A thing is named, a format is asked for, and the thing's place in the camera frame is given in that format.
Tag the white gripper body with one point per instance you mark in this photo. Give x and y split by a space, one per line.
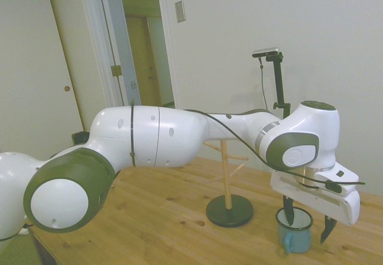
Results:
326 202

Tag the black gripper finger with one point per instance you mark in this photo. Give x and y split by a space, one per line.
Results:
289 212
327 229

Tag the light blue enamel mug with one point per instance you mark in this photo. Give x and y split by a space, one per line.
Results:
294 238

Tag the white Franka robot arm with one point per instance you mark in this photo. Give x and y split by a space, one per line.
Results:
167 136

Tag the wooden mug tree black base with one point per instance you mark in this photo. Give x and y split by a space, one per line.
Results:
230 212

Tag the brown wooden door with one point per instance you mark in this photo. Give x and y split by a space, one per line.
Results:
140 55

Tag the brass door hinge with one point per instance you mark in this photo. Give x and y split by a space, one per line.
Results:
116 71

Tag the white open door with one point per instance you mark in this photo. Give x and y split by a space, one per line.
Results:
119 37

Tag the black clamp camera stand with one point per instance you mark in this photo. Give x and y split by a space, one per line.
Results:
279 82

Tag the grey exterior camera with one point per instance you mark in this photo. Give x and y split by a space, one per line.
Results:
266 52

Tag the grey wall switch plate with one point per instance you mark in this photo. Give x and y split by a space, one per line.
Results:
180 11

